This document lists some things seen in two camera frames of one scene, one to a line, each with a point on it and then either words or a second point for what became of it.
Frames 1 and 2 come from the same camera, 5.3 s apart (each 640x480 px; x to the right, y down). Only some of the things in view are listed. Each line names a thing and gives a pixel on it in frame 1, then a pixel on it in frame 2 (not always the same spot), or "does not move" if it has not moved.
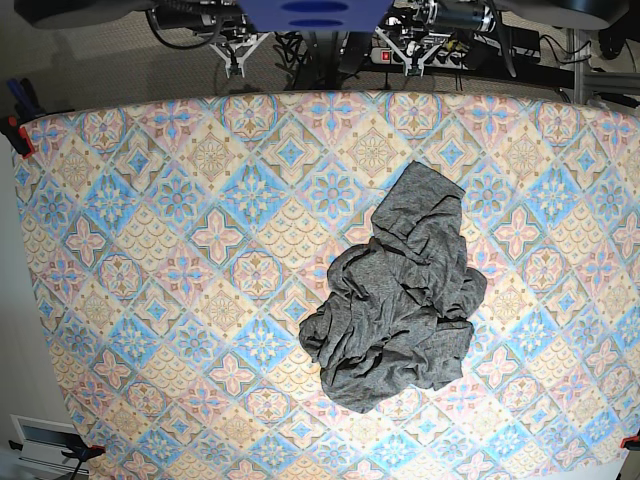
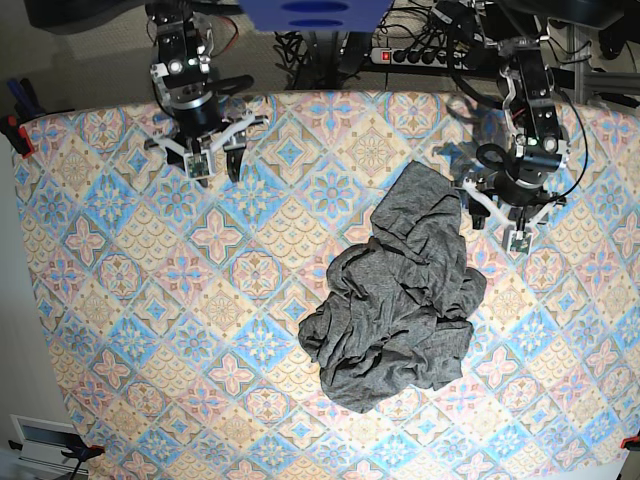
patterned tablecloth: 179,244 does not move
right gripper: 410,66 → 519,237
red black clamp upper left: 16,135 does not move
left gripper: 236,53 → 199,163
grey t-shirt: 399,306 does not move
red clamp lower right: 631,443 does not move
